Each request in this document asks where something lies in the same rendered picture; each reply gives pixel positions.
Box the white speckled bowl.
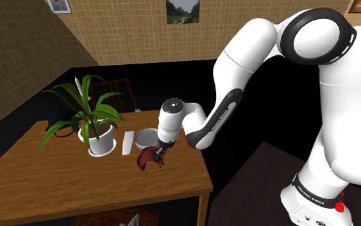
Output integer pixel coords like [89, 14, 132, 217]
[134, 128, 161, 152]

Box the white flat remote control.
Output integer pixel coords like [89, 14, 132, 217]
[122, 130, 135, 156]

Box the green plant in white pot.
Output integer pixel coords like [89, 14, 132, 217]
[38, 74, 126, 157]

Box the dark wooden chair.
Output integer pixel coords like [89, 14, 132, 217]
[88, 78, 142, 114]

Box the dark robot stand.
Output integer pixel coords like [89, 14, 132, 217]
[206, 141, 361, 226]

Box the wooden table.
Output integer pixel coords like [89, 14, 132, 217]
[0, 109, 214, 226]

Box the landscape wall picture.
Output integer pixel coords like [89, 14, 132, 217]
[165, 0, 201, 25]

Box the portrait wall picture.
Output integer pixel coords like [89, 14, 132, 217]
[47, 0, 73, 15]

